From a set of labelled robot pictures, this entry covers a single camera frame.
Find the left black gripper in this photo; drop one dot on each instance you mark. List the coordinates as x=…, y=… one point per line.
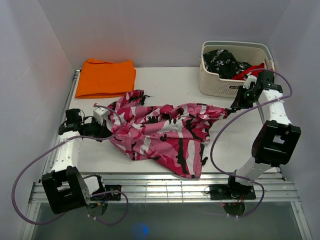
x=102, y=130

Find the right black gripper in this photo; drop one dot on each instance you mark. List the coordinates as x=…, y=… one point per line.
x=239, y=103

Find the pink camouflage trousers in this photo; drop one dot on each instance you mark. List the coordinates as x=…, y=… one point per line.
x=173, y=136

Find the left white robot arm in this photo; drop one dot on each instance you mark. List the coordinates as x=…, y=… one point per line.
x=65, y=188

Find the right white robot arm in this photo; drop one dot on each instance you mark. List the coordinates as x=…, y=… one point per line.
x=277, y=139

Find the red trousers in basket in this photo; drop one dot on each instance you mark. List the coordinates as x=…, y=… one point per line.
x=253, y=70

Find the black white patterned trousers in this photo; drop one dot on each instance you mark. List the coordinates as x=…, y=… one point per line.
x=223, y=63

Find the folded orange trousers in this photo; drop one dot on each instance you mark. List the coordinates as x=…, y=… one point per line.
x=101, y=79

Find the cream plastic laundry basket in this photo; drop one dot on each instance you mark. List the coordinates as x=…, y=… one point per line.
x=253, y=53

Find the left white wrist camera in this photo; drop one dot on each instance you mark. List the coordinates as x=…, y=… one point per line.
x=100, y=114

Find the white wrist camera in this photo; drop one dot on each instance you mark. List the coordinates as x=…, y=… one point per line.
x=100, y=114
x=250, y=79

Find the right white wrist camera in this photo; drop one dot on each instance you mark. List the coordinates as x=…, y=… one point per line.
x=250, y=79

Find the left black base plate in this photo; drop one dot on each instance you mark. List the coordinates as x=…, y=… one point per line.
x=114, y=193

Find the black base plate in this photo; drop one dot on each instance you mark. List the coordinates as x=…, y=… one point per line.
x=217, y=192
x=114, y=193

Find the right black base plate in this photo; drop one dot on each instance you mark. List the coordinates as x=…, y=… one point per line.
x=217, y=192

